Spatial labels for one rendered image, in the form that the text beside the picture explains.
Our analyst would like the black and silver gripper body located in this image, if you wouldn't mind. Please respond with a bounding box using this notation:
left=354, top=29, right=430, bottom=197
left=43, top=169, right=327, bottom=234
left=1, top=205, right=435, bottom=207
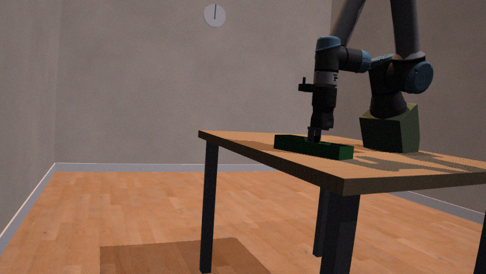
left=298, top=71, right=338, bottom=128

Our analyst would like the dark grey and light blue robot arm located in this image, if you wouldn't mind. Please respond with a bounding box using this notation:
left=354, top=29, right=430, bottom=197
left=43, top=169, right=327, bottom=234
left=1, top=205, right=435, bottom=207
left=314, top=0, right=434, bottom=118

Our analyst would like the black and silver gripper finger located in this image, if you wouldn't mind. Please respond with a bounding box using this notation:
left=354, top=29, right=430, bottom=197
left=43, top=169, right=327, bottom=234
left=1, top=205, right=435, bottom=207
left=314, top=128, right=329, bottom=143
left=307, top=127, right=322, bottom=143

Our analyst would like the green rack of bins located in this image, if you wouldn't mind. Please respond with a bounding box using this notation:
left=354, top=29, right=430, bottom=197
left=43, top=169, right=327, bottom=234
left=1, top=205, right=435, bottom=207
left=274, top=135, right=353, bottom=160

